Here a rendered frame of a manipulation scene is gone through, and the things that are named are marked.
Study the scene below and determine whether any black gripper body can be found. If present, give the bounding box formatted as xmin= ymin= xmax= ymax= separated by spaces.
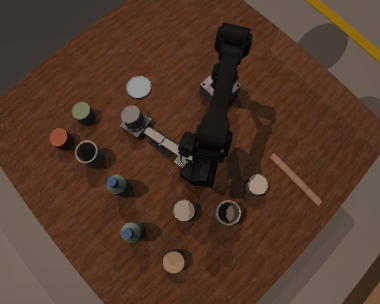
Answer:
xmin=180 ymin=130 xmax=233 ymax=183

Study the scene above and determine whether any brown cylinder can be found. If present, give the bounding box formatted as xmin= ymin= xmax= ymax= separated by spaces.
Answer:
xmin=163 ymin=249 xmax=184 ymax=273

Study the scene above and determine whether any orange cylinder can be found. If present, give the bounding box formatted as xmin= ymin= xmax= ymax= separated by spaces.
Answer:
xmin=50 ymin=128 xmax=74 ymax=151

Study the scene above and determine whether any white round dish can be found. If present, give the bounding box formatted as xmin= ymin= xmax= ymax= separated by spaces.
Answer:
xmin=127 ymin=76 xmax=152 ymax=99

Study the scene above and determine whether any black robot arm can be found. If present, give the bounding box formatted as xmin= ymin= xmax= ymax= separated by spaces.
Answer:
xmin=178 ymin=22 xmax=253 ymax=188

